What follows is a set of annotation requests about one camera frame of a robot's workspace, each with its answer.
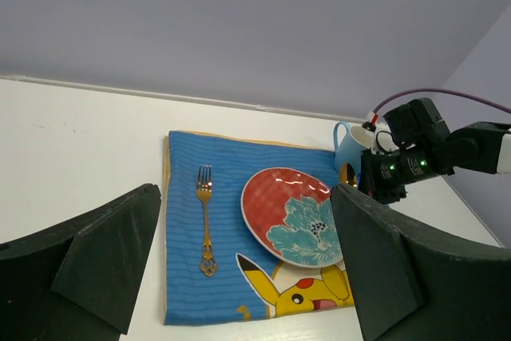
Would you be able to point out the red and blue ceramic plate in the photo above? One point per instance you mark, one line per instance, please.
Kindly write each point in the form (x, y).
(289, 212)

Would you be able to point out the blue paper cup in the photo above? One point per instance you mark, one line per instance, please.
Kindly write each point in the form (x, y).
(349, 142)

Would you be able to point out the gold fork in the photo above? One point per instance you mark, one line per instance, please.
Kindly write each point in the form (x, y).
(207, 264)

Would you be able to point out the gold spoon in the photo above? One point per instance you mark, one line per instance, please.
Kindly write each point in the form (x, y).
(347, 175)

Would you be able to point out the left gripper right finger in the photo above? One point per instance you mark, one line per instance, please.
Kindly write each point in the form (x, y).
(411, 281)

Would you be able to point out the blue cartoon placemat cloth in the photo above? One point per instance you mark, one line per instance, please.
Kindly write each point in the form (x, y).
(249, 283)

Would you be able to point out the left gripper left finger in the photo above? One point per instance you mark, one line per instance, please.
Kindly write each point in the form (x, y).
(79, 280)

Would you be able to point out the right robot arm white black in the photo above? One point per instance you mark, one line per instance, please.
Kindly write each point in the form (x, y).
(481, 147)

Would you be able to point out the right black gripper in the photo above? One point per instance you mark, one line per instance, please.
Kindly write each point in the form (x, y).
(418, 130)

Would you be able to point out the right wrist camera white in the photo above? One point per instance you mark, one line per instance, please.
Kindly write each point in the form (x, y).
(382, 141)

